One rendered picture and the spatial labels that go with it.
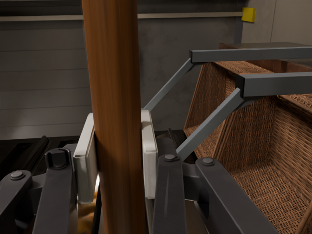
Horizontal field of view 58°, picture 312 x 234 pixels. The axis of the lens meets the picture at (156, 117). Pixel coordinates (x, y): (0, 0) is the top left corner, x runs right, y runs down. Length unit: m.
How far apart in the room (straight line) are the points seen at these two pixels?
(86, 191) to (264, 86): 0.52
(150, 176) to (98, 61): 0.07
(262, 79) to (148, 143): 0.49
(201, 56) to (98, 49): 0.93
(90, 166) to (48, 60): 2.92
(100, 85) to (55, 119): 3.09
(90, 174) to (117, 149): 0.03
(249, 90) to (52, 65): 2.61
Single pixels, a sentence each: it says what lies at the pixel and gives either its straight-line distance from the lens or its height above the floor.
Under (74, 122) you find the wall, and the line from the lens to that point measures 3.22.
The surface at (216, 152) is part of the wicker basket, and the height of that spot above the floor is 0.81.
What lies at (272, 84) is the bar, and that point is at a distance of 0.64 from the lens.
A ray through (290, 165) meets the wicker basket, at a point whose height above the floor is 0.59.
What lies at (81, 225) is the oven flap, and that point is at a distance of 1.08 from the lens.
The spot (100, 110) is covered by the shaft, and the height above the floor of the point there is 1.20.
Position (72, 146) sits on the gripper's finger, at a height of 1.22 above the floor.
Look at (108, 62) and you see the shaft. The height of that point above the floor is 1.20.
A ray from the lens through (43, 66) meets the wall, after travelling 3.09.
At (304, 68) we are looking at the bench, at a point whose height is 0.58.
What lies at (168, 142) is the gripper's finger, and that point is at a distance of 0.18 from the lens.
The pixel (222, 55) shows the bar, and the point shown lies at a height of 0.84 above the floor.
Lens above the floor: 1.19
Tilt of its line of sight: 5 degrees down
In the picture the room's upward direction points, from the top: 93 degrees counter-clockwise
